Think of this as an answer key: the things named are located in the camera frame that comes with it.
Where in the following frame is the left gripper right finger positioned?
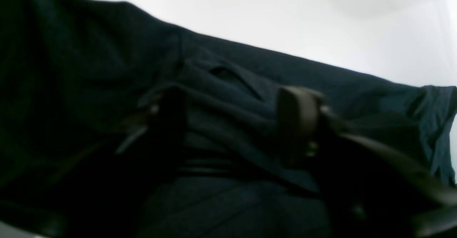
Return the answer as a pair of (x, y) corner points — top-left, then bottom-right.
(277, 86), (457, 238)

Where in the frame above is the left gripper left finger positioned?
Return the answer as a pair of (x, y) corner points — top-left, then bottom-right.
(1, 88), (186, 238)

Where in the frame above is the black t-shirt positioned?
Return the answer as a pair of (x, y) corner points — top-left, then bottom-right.
(0, 0), (456, 238)

